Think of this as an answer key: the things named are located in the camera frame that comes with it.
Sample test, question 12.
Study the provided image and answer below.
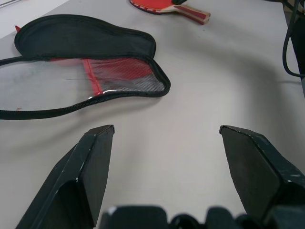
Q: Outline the black table tennis paddle case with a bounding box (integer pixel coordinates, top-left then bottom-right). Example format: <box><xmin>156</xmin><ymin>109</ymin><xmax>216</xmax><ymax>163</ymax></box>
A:
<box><xmin>0</xmin><ymin>14</ymin><xmax>172</xmax><ymax>120</ymax></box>

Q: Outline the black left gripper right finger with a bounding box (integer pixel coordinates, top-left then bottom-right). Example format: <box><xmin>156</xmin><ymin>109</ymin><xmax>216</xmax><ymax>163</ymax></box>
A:
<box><xmin>219</xmin><ymin>125</ymin><xmax>305</xmax><ymax>222</ymax></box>

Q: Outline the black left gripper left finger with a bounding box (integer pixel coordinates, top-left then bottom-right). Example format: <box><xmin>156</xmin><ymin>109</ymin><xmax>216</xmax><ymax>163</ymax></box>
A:
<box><xmin>16</xmin><ymin>125</ymin><xmax>115</xmax><ymax>229</ymax></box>

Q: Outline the red table tennis paddle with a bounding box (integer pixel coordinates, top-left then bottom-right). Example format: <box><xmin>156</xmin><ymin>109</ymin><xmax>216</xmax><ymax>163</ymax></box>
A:
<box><xmin>130</xmin><ymin>0</ymin><xmax>212</xmax><ymax>26</ymax></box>

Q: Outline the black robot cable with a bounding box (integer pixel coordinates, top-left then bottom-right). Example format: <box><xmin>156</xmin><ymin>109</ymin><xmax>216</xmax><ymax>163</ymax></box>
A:
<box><xmin>283</xmin><ymin>0</ymin><xmax>305</xmax><ymax>78</ymax></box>

